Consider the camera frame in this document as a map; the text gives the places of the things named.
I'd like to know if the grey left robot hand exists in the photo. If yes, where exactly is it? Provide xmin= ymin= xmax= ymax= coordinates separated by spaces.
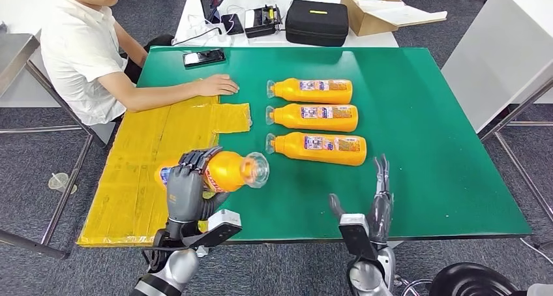
xmin=165 ymin=145 xmax=231 ymax=224

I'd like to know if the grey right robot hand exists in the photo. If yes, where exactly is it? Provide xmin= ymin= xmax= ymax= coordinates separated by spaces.
xmin=328 ymin=154 xmax=395 ymax=246

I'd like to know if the person's right hand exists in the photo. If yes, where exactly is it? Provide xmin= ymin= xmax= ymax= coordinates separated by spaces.
xmin=196 ymin=74 xmax=240 ymax=98

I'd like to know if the orange detergent bottle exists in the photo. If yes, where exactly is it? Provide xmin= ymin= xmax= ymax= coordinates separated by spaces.
xmin=265 ymin=103 xmax=359 ymax=134
xmin=154 ymin=151 xmax=271 ymax=195
xmin=265 ymin=78 xmax=353 ymax=105
xmin=264 ymin=132 xmax=368 ymax=167

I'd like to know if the black smartphone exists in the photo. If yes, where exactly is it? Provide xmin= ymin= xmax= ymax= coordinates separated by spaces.
xmin=220 ymin=13 xmax=245 ymax=36
xmin=183 ymin=48 xmax=227 ymax=68

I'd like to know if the white power strip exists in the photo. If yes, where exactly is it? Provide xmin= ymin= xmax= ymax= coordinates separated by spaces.
xmin=185 ymin=22 xmax=234 ymax=47

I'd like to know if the yellow plastic sheet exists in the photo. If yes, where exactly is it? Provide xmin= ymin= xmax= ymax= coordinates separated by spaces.
xmin=76 ymin=96 xmax=253 ymax=248

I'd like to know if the black label printer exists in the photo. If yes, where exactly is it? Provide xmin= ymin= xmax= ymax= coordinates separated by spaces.
xmin=244 ymin=5 xmax=283 ymax=38

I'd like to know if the black chair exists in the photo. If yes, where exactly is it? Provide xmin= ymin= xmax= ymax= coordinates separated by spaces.
xmin=428 ymin=262 xmax=553 ymax=296

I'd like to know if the black zip case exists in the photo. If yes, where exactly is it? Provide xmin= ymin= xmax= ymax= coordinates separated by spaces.
xmin=285 ymin=0 xmax=350 ymax=48

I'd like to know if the clear plastic cup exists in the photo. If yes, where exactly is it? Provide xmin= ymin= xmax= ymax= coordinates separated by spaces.
xmin=47 ymin=172 xmax=79 ymax=196

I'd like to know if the person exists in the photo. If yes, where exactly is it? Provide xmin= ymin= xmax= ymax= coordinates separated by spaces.
xmin=39 ymin=0 xmax=240 ymax=126

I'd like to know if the brown cardboard box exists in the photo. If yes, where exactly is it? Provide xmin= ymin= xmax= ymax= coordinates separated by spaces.
xmin=340 ymin=0 xmax=448 ymax=37

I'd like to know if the white paper sheet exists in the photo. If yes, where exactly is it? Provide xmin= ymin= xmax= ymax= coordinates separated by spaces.
xmin=355 ymin=0 xmax=449 ymax=27

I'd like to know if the steel table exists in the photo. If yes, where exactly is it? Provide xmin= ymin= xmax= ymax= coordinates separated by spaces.
xmin=0 ymin=33 xmax=95 ymax=260

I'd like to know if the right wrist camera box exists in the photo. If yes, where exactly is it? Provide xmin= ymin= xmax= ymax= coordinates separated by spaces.
xmin=338 ymin=213 xmax=379 ymax=263

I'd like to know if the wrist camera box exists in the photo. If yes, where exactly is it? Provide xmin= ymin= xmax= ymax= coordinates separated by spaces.
xmin=338 ymin=213 xmax=379 ymax=263
xmin=149 ymin=208 xmax=243 ymax=251

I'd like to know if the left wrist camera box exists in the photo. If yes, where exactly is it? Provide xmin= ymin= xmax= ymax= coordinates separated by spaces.
xmin=149 ymin=208 xmax=243 ymax=251

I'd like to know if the black cable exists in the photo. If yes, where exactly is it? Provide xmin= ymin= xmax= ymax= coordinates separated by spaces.
xmin=172 ymin=26 xmax=223 ymax=48

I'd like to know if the chrome chair ring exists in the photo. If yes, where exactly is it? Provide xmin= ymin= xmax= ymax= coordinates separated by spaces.
xmin=393 ymin=274 xmax=433 ymax=296

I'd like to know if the white floor cable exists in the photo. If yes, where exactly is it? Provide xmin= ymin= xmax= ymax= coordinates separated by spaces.
xmin=518 ymin=237 xmax=553 ymax=265

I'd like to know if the steel table leg frame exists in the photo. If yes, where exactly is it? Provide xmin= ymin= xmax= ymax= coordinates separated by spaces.
xmin=478 ymin=76 xmax=553 ymax=225

